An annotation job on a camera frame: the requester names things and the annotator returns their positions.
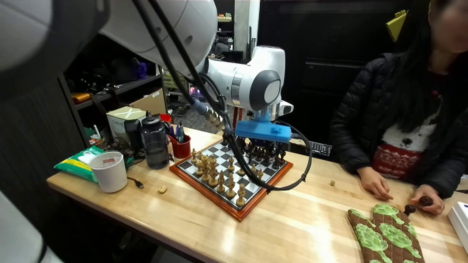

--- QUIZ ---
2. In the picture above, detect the cluster of dark chess pieces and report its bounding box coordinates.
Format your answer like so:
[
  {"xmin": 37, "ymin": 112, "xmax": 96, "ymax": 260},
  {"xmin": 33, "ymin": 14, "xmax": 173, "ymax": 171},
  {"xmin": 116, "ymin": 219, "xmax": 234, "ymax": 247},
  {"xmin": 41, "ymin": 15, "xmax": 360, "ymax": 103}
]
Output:
[{"xmin": 221, "ymin": 134, "xmax": 288, "ymax": 171}]

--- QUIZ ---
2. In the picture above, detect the wooden chess board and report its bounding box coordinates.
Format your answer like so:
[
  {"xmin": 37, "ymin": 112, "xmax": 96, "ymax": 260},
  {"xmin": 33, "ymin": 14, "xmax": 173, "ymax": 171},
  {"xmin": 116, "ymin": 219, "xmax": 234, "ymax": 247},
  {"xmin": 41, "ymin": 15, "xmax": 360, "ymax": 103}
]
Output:
[{"xmin": 169, "ymin": 138, "xmax": 294, "ymax": 222}]

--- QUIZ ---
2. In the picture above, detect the black keyboard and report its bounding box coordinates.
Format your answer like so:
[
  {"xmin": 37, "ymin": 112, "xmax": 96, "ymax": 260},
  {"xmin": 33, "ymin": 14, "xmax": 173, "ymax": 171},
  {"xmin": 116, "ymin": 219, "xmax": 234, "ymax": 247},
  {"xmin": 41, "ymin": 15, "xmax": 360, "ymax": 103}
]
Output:
[{"xmin": 300, "ymin": 140, "xmax": 333, "ymax": 157}]

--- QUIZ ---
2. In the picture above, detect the red pen cup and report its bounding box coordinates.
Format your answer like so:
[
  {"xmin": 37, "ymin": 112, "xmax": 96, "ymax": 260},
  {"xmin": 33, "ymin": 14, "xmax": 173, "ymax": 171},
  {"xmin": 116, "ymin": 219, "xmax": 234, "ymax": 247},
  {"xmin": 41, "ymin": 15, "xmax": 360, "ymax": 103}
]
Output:
[{"xmin": 169, "ymin": 134, "xmax": 192, "ymax": 159}]

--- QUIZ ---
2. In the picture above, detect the bundle of pens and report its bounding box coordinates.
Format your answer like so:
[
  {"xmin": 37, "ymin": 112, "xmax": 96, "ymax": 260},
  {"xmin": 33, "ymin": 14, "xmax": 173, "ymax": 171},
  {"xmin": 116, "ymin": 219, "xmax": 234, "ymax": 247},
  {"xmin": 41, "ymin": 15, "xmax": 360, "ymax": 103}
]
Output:
[{"xmin": 164, "ymin": 122, "xmax": 185, "ymax": 144}]

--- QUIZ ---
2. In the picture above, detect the dark water bottle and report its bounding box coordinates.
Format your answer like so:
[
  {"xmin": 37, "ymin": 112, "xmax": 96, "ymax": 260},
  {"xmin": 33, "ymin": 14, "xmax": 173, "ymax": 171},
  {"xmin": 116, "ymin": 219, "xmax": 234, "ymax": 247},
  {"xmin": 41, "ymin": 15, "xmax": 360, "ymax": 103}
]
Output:
[{"xmin": 141, "ymin": 111, "xmax": 170, "ymax": 170}]

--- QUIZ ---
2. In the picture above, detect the person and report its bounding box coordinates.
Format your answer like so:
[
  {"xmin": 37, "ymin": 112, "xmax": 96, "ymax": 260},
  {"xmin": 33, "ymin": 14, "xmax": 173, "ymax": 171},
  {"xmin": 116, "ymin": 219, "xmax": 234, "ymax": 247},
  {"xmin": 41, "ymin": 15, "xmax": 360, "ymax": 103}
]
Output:
[{"xmin": 329, "ymin": 0, "xmax": 468, "ymax": 216}]

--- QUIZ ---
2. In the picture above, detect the brown cardboard box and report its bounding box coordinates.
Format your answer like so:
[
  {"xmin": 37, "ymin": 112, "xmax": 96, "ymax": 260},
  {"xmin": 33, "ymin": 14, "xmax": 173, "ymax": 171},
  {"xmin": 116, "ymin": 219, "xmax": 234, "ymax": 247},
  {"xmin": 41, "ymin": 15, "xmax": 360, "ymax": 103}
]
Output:
[{"xmin": 129, "ymin": 88, "xmax": 167, "ymax": 116}]

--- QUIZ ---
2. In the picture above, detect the white cardboard box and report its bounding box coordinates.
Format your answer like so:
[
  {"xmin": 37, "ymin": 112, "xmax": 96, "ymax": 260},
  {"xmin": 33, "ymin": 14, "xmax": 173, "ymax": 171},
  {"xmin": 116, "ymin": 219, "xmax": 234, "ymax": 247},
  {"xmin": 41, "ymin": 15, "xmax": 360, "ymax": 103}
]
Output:
[{"xmin": 106, "ymin": 106, "xmax": 147, "ymax": 140}]

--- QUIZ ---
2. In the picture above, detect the dark shelf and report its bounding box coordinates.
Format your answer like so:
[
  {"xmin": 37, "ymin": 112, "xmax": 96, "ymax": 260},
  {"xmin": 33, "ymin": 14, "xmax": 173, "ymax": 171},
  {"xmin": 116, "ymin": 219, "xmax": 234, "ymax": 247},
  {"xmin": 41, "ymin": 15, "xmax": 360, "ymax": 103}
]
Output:
[{"xmin": 58, "ymin": 34, "xmax": 169, "ymax": 147}]

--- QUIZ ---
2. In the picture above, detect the white paper cup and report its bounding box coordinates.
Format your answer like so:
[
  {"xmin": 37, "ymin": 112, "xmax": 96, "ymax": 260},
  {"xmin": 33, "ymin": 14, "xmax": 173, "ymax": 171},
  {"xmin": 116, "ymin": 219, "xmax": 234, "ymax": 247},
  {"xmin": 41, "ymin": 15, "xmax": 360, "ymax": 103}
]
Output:
[{"xmin": 89, "ymin": 151, "xmax": 128, "ymax": 193}]

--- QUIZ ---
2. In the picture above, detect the brown green oven mitt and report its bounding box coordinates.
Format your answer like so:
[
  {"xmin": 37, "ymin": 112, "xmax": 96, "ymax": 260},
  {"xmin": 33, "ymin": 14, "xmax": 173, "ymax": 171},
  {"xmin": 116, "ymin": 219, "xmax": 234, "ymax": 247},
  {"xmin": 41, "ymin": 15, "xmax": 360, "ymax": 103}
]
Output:
[{"xmin": 347, "ymin": 203, "xmax": 427, "ymax": 263}]

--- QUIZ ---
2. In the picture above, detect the yellow object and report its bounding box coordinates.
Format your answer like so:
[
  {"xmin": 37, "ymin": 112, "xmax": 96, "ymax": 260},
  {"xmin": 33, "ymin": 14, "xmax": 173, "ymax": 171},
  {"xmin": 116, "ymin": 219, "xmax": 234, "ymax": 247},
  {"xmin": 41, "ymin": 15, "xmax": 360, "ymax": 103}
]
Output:
[{"xmin": 385, "ymin": 10, "xmax": 407, "ymax": 42}]

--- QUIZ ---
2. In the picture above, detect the orange object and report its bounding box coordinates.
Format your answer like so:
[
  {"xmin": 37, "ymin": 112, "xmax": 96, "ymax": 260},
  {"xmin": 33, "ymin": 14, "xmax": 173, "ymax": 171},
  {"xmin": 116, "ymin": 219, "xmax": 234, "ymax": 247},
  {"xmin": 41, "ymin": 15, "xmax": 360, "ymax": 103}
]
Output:
[{"xmin": 71, "ymin": 92, "xmax": 92, "ymax": 105}]

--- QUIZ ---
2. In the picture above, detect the green wipes packet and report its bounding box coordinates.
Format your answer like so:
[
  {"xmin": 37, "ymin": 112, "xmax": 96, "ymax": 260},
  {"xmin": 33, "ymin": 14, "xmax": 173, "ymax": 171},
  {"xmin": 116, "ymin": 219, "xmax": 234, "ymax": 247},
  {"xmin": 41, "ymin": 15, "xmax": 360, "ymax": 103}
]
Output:
[{"xmin": 54, "ymin": 146, "xmax": 134, "ymax": 183}]

